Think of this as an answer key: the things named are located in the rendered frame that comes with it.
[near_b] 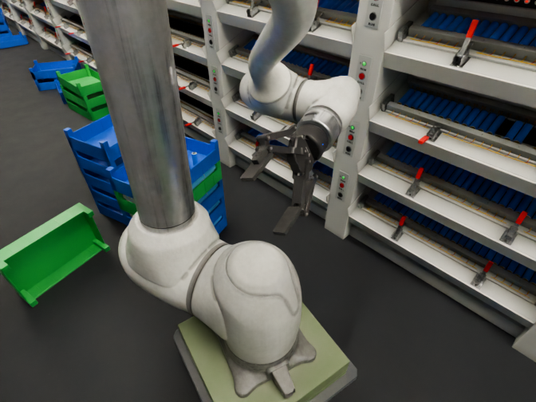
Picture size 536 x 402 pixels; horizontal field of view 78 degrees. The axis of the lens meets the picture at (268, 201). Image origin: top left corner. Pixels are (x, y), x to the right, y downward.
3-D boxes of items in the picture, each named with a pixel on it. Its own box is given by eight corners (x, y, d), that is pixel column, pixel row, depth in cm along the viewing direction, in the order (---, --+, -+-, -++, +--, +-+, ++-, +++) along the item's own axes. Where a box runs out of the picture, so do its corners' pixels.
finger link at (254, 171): (273, 155, 59) (272, 151, 59) (254, 181, 55) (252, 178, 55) (261, 156, 61) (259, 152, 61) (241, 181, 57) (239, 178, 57)
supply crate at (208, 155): (162, 210, 97) (156, 188, 91) (112, 190, 104) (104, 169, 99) (220, 159, 117) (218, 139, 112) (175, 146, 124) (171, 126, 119)
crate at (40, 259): (20, 296, 112) (33, 308, 108) (-14, 257, 99) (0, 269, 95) (97, 241, 131) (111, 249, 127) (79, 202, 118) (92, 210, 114)
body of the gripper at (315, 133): (305, 155, 76) (286, 181, 71) (290, 123, 71) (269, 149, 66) (333, 153, 71) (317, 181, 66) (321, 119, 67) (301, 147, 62)
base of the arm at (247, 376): (246, 422, 61) (245, 412, 58) (208, 321, 76) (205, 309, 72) (329, 376, 67) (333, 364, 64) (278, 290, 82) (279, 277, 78)
